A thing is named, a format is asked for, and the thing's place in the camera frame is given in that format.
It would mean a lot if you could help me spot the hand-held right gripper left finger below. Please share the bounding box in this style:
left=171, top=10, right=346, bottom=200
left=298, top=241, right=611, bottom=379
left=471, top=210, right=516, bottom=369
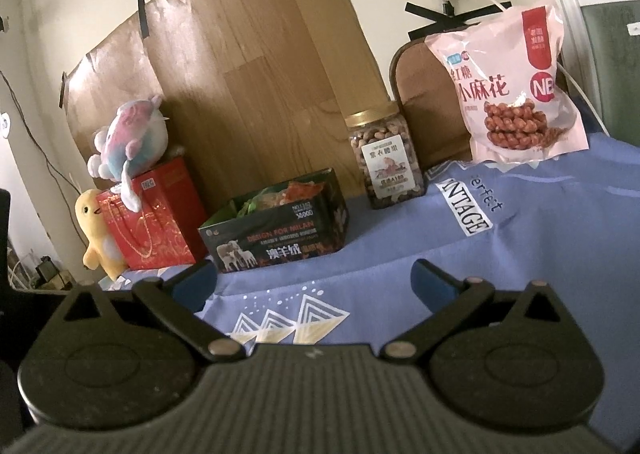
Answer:
left=50, top=260, right=242, bottom=364

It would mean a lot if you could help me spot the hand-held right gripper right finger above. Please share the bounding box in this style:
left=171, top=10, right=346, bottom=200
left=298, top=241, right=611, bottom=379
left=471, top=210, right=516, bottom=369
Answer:
left=379, top=257, right=582, bottom=363

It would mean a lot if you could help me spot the dark printed cardboard box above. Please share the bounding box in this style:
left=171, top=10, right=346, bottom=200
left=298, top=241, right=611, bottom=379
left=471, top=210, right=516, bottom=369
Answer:
left=198, top=167, right=349, bottom=274

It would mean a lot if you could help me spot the blue printed bed sheet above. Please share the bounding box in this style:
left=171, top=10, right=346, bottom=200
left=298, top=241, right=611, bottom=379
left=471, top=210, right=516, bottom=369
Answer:
left=107, top=131, right=640, bottom=360

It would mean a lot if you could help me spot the red gift bag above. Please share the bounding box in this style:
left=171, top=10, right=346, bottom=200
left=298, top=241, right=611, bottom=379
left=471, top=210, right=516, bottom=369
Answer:
left=96, top=157, right=210, bottom=271

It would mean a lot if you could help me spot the yellow plush duck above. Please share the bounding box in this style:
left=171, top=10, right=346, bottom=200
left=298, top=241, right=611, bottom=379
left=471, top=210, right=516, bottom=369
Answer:
left=75, top=188, right=130, bottom=282

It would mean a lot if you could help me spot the pile of snack packets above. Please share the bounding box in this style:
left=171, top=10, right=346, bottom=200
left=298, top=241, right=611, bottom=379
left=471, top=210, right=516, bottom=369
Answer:
left=235, top=176, right=327, bottom=217

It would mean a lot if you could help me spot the clear nut jar gold lid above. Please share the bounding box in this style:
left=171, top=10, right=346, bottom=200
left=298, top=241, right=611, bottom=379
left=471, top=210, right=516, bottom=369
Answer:
left=344, top=100, right=428, bottom=211

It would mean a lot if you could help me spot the pink blue plush fish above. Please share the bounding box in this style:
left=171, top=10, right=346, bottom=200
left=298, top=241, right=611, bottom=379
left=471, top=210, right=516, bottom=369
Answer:
left=87, top=94, right=187, bottom=212

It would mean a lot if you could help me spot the wood-pattern panel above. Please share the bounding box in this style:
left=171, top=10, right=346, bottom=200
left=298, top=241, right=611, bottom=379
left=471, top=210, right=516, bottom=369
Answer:
left=60, top=0, right=396, bottom=207

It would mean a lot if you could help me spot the pink snack bag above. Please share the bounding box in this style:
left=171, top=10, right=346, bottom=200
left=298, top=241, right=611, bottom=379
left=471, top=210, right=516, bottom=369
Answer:
left=424, top=0, right=590, bottom=165

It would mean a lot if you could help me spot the black tape strip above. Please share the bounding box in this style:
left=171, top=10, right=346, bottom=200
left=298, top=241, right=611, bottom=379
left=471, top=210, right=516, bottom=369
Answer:
left=136, top=0, right=152, bottom=38
left=404, top=0, right=514, bottom=28

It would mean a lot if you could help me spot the thin black wall cable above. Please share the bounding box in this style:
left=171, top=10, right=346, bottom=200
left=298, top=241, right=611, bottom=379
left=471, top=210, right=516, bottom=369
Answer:
left=0, top=67, right=88, bottom=195

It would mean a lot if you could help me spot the white window frame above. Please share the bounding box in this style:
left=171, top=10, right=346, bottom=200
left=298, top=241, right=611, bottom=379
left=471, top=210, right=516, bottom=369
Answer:
left=530, top=0, right=640, bottom=137

